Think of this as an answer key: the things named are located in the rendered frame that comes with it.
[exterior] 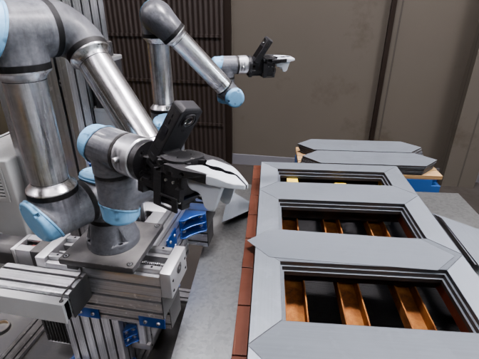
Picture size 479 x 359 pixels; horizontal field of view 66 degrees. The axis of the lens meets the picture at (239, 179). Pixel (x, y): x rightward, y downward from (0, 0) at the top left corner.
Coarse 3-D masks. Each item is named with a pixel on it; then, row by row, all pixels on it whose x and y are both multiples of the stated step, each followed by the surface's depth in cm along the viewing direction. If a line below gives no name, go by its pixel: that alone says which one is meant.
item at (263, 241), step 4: (264, 232) 143; (268, 232) 143; (256, 236) 141; (260, 236) 141; (264, 236) 141; (268, 236) 141; (256, 240) 138; (260, 240) 138; (264, 240) 138; (268, 240) 138; (256, 244) 136; (260, 244) 136; (264, 244) 136; (268, 244) 136; (260, 248) 134; (264, 248) 134; (268, 248) 134; (264, 252) 132; (268, 252) 132
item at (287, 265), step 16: (288, 176) 197; (304, 176) 197; (320, 176) 196; (336, 176) 196; (352, 176) 195; (368, 176) 194; (384, 176) 192; (288, 208) 168; (304, 208) 167; (320, 208) 166; (336, 208) 166; (352, 208) 166; (368, 208) 165; (384, 208) 164; (400, 208) 164; (416, 224) 149; (288, 272) 128; (304, 272) 127; (320, 272) 127; (336, 272) 127; (352, 272) 126; (368, 272) 126; (384, 272) 125; (400, 272) 125; (416, 272) 125; (432, 272) 125; (448, 288) 120; (464, 304) 112; (464, 320) 109
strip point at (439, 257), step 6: (426, 246) 135; (432, 246) 135; (432, 252) 132; (438, 252) 132; (444, 252) 132; (432, 258) 129; (438, 258) 129; (444, 258) 129; (450, 258) 129; (438, 264) 126; (444, 264) 126
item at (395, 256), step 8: (384, 240) 139; (392, 240) 139; (384, 248) 134; (392, 248) 134; (400, 248) 134; (384, 256) 130; (392, 256) 130; (400, 256) 130; (392, 264) 126; (400, 264) 126; (408, 264) 126
